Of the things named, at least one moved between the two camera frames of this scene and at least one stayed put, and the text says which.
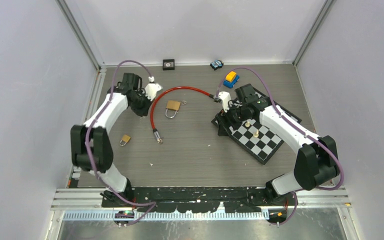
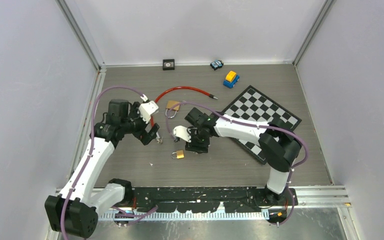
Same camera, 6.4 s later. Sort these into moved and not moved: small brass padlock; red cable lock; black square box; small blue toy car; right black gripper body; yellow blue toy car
Moved: small brass padlock; right black gripper body
Not moved: black square box; red cable lock; small blue toy car; yellow blue toy car
